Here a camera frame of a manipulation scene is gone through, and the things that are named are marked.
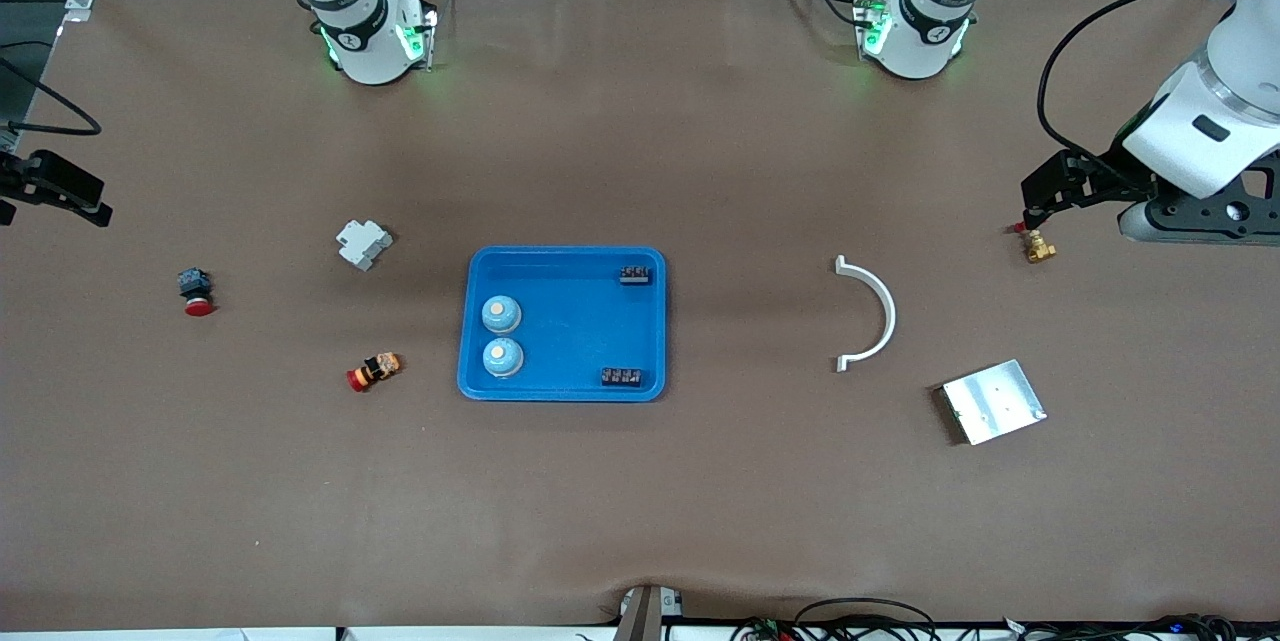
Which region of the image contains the light blue dome bell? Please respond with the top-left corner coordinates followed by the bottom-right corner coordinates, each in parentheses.
top-left (481, 295), bottom-right (523, 335)
top-left (482, 337), bottom-right (525, 379)

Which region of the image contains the red mushroom pushbutton black base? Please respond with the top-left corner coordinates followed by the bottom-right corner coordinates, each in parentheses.
top-left (177, 267), bottom-right (216, 318)

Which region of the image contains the silver metal plate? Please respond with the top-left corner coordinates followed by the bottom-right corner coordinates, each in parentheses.
top-left (940, 359), bottom-right (1048, 447)

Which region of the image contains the white circuit breaker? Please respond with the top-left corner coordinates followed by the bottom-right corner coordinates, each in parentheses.
top-left (335, 219), bottom-right (394, 272)

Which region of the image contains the red emergency stop orange body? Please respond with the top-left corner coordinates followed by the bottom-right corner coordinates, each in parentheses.
top-left (346, 352), bottom-right (403, 394)

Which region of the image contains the blue plastic tray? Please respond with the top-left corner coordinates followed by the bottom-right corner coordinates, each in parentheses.
top-left (457, 245), bottom-right (668, 403)

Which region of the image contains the grey table edge clamp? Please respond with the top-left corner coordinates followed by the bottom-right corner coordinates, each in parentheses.
top-left (612, 583), bottom-right (686, 641)

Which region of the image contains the brass valve red handle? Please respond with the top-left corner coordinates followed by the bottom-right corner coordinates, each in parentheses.
top-left (1013, 221), bottom-right (1058, 265)

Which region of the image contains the white curved arc bracket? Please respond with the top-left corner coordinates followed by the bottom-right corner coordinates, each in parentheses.
top-left (834, 255), bottom-right (898, 374)

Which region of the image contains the black cable bundle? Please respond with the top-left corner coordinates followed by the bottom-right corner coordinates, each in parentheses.
top-left (1000, 613), bottom-right (1280, 641)

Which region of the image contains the black looped cable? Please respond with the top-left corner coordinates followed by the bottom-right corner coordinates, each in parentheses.
top-left (795, 598), bottom-right (938, 641)

